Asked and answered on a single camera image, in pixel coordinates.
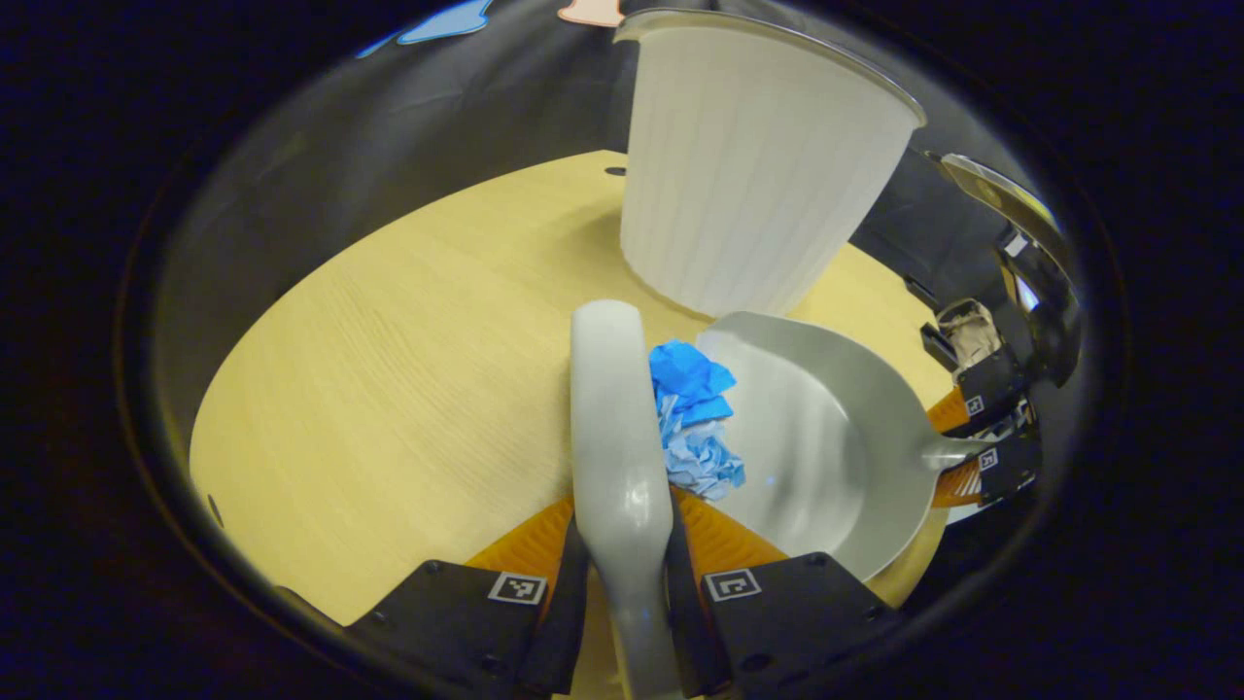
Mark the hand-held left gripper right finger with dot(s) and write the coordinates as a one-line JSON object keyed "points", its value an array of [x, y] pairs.
{"points": [[685, 622]]}

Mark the dark blue paper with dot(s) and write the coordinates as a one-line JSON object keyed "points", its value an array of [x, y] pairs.
{"points": [[690, 379]]}

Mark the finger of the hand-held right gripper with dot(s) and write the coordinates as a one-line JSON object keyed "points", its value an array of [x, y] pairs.
{"points": [[986, 394], [1011, 467]]}

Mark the white plastic garbage bin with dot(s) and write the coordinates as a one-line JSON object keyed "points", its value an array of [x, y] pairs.
{"points": [[748, 165]]}

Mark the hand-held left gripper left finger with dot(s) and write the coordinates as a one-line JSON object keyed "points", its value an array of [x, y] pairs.
{"points": [[569, 622]]}

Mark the beige crumpled cloth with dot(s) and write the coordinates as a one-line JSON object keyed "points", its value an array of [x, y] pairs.
{"points": [[972, 335]]}

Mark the light wooden desktop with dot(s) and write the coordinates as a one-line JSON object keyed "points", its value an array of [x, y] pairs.
{"points": [[389, 389]]}

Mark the white plastic dustpan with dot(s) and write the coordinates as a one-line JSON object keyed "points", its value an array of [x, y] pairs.
{"points": [[826, 437]]}

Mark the light blue paper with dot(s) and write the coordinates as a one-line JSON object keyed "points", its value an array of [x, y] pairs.
{"points": [[705, 462]]}

